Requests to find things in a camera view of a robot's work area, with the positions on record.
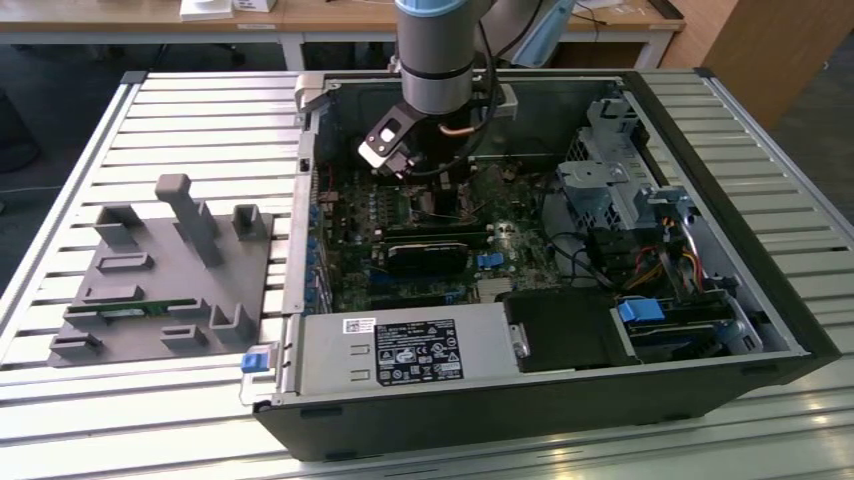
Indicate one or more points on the green motherboard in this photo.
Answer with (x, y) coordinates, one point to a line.
(521, 235)

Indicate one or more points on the black graphics card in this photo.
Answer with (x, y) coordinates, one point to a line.
(428, 260)

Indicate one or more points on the wooden desk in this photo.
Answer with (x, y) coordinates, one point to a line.
(134, 22)

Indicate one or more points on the blue case latch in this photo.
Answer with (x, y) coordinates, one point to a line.
(255, 363)

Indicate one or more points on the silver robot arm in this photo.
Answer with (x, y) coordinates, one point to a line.
(434, 50)

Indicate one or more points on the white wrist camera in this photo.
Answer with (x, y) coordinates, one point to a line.
(388, 135)

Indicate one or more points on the black open PC case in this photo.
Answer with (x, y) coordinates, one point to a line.
(468, 425)

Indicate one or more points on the silver power supply unit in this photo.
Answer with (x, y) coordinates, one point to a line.
(334, 350)

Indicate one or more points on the wooden cabinet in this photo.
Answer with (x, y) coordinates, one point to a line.
(768, 50)

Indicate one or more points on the small white box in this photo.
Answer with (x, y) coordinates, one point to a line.
(254, 5)

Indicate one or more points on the black RAM slot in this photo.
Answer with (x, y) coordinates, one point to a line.
(441, 240)
(434, 231)

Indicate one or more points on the silver metal drive cage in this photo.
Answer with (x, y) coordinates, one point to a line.
(594, 200)

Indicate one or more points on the black plastic shroud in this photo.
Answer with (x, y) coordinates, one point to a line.
(568, 330)

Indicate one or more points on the pale blue teach pendant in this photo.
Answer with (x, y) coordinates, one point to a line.
(544, 35)

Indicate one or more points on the grey parts rack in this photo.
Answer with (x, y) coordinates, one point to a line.
(167, 280)

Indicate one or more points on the blue disk carrier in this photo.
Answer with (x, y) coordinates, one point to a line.
(641, 310)

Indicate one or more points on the blue board connector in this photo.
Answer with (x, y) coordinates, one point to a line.
(490, 260)

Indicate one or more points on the green RAM stick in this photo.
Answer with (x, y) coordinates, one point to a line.
(157, 306)

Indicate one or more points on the CPU socket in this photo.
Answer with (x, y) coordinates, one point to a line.
(417, 200)

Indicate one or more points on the silver chipset heatsink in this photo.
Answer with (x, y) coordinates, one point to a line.
(497, 289)

